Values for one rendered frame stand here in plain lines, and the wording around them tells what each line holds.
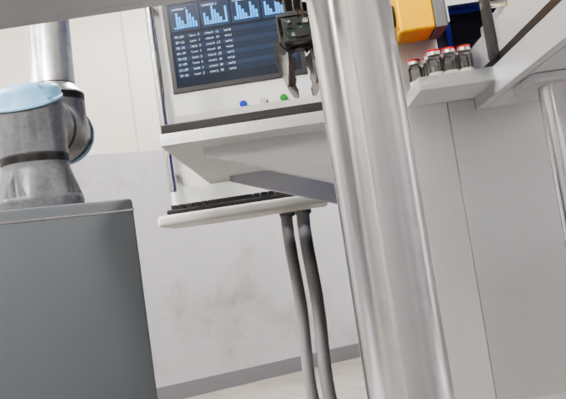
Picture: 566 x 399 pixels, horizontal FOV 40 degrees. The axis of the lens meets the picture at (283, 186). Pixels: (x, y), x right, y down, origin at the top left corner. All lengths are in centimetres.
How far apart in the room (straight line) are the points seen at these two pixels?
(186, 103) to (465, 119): 120
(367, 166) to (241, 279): 384
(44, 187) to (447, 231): 66
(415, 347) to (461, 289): 81
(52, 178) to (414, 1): 65
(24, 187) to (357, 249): 96
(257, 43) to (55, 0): 180
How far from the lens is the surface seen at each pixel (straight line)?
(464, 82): 113
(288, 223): 233
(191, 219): 203
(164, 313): 410
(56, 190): 134
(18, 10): 54
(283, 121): 125
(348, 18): 45
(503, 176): 127
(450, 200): 124
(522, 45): 101
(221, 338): 422
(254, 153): 133
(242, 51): 231
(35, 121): 137
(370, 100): 44
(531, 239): 127
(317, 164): 133
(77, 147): 151
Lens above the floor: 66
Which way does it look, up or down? 5 degrees up
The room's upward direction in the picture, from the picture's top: 8 degrees counter-clockwise
